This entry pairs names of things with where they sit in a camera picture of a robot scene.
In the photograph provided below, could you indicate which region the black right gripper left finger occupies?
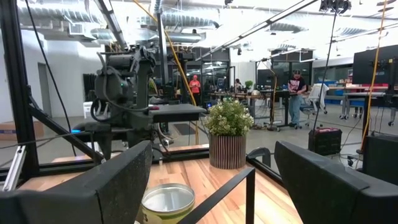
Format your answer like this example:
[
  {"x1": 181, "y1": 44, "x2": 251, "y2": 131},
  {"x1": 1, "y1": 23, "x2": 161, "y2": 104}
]
[{"x1": 0, "y1": 140, "x2": 153, "y2": 224}]

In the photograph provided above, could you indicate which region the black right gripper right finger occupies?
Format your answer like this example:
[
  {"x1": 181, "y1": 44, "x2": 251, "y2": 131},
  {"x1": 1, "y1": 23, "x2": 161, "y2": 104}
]
[{"x1": 274, "y1": 140, "x2": 398, "y2": 224}]

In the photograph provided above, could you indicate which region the green Oranges label can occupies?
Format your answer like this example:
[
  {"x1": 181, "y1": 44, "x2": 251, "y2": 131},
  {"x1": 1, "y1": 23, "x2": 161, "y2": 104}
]
[{"x1": 141, "y1": 182, "x2": 196, "y2": 224}]

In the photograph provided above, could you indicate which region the black case with red lid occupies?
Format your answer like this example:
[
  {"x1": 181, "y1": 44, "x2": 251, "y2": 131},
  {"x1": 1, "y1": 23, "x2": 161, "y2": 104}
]
[{"x1": 307, "y1": 126, "x2": 343, "y2": 156}]

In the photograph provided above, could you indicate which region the black cabinet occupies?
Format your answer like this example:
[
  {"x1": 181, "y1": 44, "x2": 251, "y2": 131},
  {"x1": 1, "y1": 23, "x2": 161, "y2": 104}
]
[{"x1": 362, "y1": 133, "x2": 398, "y2": 187}]

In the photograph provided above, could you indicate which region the silver aluminium bar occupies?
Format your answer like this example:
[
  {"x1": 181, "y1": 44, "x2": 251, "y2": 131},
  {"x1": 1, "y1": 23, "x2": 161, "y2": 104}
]
[{"x1": 1, "y1": 145, "x2": 28, "y2": 192}]

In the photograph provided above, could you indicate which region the white stool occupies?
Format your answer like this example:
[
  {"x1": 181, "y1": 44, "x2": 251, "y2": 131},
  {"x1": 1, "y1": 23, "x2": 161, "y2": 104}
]
[{"x1": 82, "y1": 101, "x2": 95, "y2": 119}]

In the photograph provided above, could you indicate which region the office chair with white cloth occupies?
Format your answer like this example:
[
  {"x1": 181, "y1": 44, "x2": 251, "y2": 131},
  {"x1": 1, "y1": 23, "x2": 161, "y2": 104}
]
[{"x1": 299, "y1": 83, "x2": 330, "y2": 124}]

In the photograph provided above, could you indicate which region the cardboard box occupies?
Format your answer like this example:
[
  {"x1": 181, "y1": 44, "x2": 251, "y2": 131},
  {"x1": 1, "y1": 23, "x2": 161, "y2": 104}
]
[{"x1": 0, "y1": 121, "x2": 45, "y2": 141}]

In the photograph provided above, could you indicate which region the grey top desk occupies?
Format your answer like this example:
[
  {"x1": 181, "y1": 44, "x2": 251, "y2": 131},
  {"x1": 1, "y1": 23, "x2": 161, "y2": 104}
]
[{"x1": 340, "y1": 91, "x2": 398, "y2": 121}]

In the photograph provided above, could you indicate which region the small plant in striped pot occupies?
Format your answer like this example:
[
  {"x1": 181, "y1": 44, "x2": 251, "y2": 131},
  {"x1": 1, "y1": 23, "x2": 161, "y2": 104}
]
[{"x1": 203, "y1": 98, "x2": 255, "y2": 170}]

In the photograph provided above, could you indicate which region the grey door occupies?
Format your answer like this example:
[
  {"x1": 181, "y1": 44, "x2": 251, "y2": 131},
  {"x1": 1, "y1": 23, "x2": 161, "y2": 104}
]
[{"x1": 37, "y1": 62, "x2": 53, "y2": 118}]

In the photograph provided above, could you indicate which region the black side table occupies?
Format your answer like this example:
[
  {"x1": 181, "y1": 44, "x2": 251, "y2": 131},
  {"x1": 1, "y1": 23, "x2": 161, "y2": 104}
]
[{"x1": 148, "y1": 103, "x2": 208, "y2": 124}]

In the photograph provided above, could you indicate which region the large black monitor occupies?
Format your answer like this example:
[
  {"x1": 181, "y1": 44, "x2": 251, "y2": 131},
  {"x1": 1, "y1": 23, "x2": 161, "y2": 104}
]
[{"x1": 352, "y1": 44, "x2": 398, "y2": 85}]

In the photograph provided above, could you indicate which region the long black desk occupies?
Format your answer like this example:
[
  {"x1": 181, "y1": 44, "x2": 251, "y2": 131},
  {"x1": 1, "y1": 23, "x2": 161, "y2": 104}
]
[{"x1": 208, "y1": 89, "x2": 292, "y2": 131}]

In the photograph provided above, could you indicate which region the wooden shelf black metal frame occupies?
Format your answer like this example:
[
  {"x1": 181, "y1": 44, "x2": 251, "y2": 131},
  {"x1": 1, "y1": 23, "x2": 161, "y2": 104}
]
[{"x1": 177, "y1": 167, "x2": 256, "y2": 224}]

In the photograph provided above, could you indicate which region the black table edge frame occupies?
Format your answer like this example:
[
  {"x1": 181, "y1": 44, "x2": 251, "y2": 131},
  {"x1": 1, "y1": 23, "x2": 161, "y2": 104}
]
[{"x1": 0, "y1": 145, "x2": 285, "y2": 189}]

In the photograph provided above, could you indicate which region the thin black camera cable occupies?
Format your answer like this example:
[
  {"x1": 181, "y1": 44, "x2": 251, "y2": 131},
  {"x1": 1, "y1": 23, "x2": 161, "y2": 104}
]
[{"x1": 312, "y1": 12, "x2": 339, "y2": 133}]

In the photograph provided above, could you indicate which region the yellow hanging cable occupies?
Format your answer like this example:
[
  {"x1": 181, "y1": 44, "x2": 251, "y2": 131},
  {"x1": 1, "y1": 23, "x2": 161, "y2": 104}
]
[
  {"x1": 132, "y1": 0, "x2": 200, "y2": 146},
  {"x1": 359, "y1": 0, "x2": 389, "y2": 154}
]

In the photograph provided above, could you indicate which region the black aluminium rig frame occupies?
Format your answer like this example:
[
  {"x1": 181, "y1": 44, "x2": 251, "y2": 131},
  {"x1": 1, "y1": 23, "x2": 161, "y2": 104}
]
[{"x1": 0, "y1": 0, "x2": 321, "y2": 183}]

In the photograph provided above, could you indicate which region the black hanging cable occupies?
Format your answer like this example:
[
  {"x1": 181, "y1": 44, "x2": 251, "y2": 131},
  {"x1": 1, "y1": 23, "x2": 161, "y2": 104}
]
[{"x1": 24, "y1": 0, "x2": 78, "y2": 157}]

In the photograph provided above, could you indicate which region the black rig-mounted camera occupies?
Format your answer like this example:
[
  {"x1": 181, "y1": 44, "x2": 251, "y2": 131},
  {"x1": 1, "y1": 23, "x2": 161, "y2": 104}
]
[{"x1": 318, "y1": 0, "x2": 353, "y2": 16}]

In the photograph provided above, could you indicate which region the silver ventilation duct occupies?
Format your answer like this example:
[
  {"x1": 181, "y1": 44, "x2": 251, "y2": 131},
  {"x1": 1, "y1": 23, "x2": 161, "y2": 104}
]
[
  {"x1": 157, "y1": 11, "x2": 221, "y2": 29},
  {"x1": 17, "y1": 3, "x2": 105, "y2": 27}
]

